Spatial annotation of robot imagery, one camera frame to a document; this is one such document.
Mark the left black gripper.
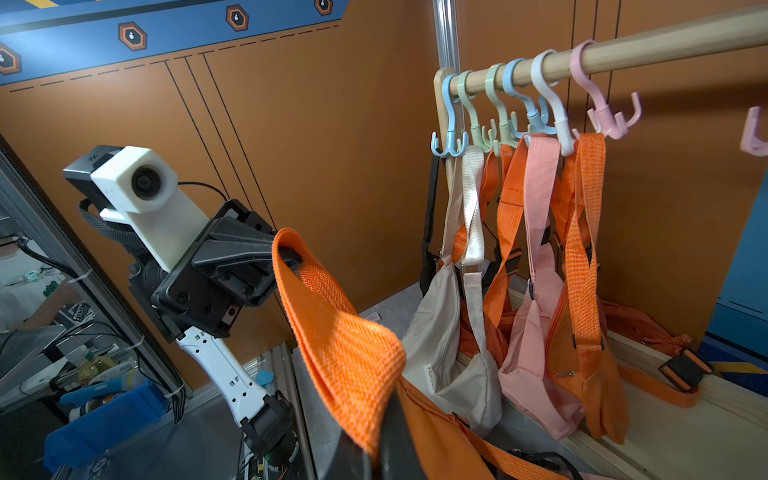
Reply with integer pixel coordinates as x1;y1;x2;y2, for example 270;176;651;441
150;200;277;339

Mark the pink bag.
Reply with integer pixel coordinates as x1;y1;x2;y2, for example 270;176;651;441
498;135;585;440

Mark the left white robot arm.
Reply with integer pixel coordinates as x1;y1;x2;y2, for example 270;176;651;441
129;200;299;470

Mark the beige crescent bag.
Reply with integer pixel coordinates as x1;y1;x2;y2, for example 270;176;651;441
402;145;502;437

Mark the light blue hook leftmost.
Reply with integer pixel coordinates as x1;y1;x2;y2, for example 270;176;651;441
430;68;469;159

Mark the dark orange waist bag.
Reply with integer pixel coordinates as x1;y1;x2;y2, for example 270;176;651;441
601;300;714;409

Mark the wooden clothes rack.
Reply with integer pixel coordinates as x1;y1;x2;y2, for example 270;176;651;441
432;1;767;479

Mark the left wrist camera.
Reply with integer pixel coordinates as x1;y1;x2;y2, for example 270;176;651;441
63;145;209;272

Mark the black strap bag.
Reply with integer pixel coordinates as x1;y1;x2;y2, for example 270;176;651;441
419;156;441;296

